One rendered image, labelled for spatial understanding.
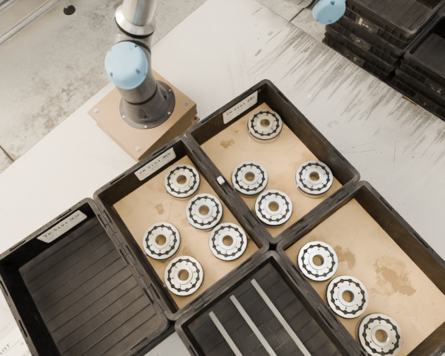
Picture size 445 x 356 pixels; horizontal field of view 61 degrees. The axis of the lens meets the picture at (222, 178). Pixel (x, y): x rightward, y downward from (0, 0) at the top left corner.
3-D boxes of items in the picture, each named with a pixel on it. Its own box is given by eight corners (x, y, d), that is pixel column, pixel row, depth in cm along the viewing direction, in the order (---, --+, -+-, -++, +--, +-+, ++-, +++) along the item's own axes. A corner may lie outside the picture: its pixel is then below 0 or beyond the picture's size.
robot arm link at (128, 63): (118, 105, 114) (100, 78, 101) (119, 69, 119) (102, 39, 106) (157, 100, 113) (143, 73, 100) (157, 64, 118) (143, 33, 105)
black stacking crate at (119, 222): (106, 207, 111) (91, 195, 101) (188, 151, 116) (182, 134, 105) (180, 323, 98) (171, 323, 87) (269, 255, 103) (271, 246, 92)
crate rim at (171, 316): (93, 196, 102) (90, 193, 100) (184, 136, 107) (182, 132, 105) (173, 324, 89) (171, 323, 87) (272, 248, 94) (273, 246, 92)
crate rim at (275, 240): (184, 136, 107) (182, 132, 105) (266, 81, 112) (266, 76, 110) (272, 248, 94) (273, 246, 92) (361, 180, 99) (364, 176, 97)
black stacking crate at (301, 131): (189, 150, 116) (184, 133, 106) (265, 99, 121) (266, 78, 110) (270, 253, 103) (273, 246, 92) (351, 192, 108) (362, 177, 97)
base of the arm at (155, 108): (116, 108, 125) (104, 91, 116) (146, 77, 129) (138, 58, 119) (147, 132, 121) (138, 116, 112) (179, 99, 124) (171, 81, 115)
